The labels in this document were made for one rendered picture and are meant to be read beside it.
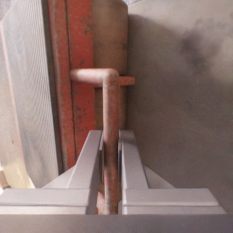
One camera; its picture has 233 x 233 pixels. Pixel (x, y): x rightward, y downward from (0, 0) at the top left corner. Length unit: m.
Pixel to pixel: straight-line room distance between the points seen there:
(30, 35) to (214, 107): 0.21
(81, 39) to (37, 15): 0.04
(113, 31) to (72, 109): 0.11
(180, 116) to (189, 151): 0.04
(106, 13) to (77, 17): 0.05
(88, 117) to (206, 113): 0.13
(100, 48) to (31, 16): 0.07
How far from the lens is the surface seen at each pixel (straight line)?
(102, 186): 0.27
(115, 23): 0.23
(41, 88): 0.20
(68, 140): 0.18
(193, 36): 0.21
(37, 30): 0.19
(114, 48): 0.22
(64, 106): 0.17
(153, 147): 0.26
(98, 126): 0.23
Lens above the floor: 0.20
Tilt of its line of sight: 39 degrees down
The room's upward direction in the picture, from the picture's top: 103 degrees counter-clockwise
